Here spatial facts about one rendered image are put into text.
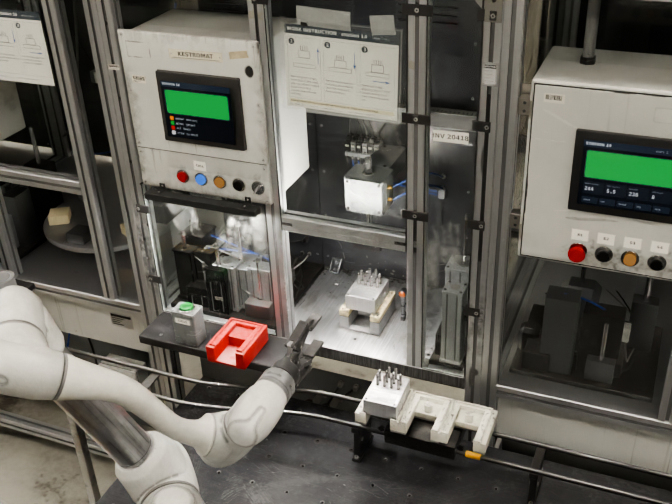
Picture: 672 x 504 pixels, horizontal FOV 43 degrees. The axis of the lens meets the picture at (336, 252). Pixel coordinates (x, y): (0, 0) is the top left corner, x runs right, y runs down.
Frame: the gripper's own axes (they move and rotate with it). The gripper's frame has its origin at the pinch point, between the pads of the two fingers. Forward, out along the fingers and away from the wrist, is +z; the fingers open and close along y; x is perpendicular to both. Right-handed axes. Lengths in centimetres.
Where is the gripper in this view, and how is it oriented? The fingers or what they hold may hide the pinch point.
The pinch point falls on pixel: (313, 333)
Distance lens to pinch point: 226.6
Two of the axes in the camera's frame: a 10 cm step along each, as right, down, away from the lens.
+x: -9.2, -1.7, 3.5
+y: -0.4, -8.6, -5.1
